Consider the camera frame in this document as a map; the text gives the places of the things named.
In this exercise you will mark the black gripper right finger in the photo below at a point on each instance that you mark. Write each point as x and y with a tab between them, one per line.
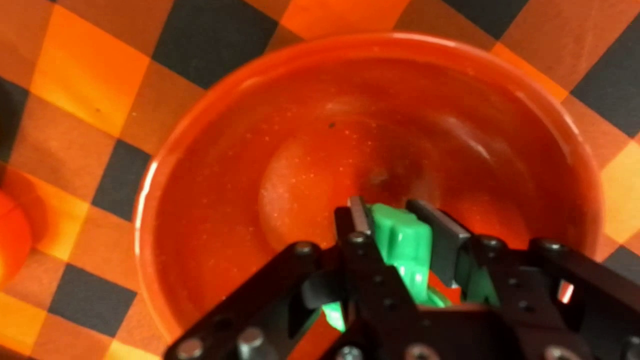
476	273

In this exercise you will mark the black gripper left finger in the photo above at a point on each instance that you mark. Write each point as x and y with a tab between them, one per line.
382	321

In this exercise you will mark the green toy broccoli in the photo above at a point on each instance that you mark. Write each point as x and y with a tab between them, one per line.
406	244

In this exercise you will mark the red bowl holding broccoli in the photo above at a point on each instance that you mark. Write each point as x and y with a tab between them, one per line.
276	147

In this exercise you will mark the red toy tomato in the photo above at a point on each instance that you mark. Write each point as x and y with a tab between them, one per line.
14	239

